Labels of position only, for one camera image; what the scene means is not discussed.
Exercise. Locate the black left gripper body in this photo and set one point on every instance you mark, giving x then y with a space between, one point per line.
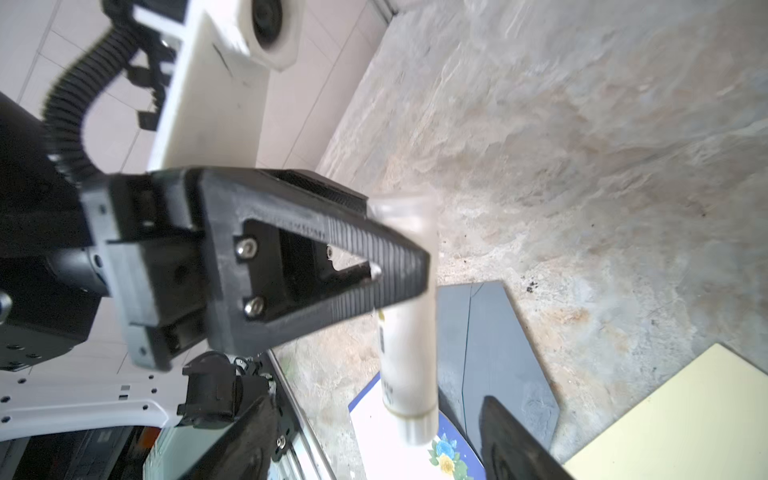
148 233

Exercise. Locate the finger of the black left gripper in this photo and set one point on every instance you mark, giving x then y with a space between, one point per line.
282 262
314 183

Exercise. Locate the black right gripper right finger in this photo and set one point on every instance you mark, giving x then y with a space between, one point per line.
509 451

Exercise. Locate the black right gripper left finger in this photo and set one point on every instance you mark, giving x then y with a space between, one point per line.
245 450

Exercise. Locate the white glue stick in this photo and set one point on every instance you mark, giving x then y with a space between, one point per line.
408 330

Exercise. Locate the cream yellow envelope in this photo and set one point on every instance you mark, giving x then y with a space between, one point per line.
709 421

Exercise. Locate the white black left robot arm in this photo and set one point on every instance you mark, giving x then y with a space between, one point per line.
52 283

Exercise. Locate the grey envelope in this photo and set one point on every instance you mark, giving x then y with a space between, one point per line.
483 351

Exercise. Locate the blue floral notepad card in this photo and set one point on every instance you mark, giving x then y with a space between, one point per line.
385 455

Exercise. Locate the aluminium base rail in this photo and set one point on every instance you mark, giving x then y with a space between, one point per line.
297 453

